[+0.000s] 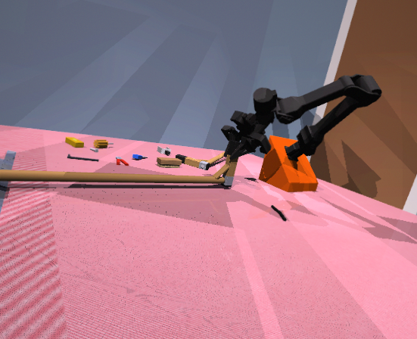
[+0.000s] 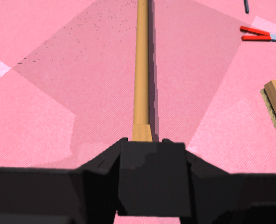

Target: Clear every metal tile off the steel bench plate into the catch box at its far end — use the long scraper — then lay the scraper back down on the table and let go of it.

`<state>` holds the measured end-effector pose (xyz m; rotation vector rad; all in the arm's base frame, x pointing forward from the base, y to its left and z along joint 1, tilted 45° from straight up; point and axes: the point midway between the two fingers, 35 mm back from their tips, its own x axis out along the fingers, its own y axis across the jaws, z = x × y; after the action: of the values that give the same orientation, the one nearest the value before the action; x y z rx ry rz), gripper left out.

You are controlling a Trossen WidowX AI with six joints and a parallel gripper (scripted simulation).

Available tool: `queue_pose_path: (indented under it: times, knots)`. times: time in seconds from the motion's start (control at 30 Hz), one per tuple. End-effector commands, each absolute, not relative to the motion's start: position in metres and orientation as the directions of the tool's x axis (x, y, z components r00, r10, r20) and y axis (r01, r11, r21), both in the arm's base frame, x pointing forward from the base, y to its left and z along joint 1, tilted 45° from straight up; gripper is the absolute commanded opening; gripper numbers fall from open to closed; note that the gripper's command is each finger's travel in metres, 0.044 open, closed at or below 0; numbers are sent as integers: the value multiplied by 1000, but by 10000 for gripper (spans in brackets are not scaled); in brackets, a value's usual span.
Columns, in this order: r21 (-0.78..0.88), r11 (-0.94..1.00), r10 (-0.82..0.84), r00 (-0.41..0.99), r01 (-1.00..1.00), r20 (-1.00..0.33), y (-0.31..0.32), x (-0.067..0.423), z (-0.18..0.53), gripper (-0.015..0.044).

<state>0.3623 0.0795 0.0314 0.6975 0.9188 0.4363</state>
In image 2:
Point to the dark grey l-shaped rod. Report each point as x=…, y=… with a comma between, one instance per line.
x=246, y=5

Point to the long-handled scraper with dark grey blade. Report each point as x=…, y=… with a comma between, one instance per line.
x=153, y=176

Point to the red-handled pliers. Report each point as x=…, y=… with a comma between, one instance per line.
x=262, y=36

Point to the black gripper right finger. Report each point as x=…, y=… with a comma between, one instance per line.
x=220, y=197

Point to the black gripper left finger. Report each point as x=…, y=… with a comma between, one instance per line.
x=87, y=194

